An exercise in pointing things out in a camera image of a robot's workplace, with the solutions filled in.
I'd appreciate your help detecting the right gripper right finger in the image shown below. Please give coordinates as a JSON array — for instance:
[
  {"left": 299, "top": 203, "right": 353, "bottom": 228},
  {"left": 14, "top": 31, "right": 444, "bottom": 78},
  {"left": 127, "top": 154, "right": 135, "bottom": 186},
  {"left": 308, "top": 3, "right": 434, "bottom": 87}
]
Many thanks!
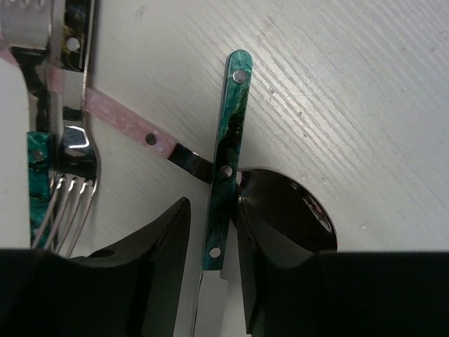
[{"left": 236, "top": 201, "right": 448, "bottom": 336}]

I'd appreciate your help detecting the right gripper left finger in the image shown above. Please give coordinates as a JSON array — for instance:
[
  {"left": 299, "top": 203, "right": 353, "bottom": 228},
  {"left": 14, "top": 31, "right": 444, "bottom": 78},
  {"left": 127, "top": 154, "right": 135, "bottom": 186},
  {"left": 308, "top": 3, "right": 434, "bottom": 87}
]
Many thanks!
[{"left": 1, "top": 197, "right": 191, "bottom": 336}]

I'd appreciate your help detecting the teal handled knife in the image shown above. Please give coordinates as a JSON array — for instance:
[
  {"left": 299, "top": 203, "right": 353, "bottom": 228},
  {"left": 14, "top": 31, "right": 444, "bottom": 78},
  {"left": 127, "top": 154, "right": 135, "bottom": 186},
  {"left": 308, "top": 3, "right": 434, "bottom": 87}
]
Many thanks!
[{"left": 193, "top": 50, "right": 253, "bottom": 336}]

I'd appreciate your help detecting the pink handled spoon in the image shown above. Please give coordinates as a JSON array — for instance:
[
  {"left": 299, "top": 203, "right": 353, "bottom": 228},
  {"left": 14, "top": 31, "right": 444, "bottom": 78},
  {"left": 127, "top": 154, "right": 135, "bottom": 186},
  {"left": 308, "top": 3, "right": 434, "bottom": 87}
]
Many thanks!
[{"left": 0, "top": 31, "right": 338, "bottom": 253}]

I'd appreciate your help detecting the black handled fork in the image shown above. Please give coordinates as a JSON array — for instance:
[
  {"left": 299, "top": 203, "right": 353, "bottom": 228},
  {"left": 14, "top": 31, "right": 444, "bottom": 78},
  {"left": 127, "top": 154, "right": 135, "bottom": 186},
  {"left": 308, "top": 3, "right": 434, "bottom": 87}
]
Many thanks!
[{"left": 32, "top": 1, "right": 99, "bottom": 258}]

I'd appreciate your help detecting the teal handled fork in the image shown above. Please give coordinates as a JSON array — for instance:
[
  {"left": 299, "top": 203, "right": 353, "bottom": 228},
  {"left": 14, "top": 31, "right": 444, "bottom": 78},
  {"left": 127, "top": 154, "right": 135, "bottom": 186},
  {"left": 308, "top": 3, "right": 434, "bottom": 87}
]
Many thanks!
[{"left": 1, "top": 1, "right": 54, "bottom": 249}]

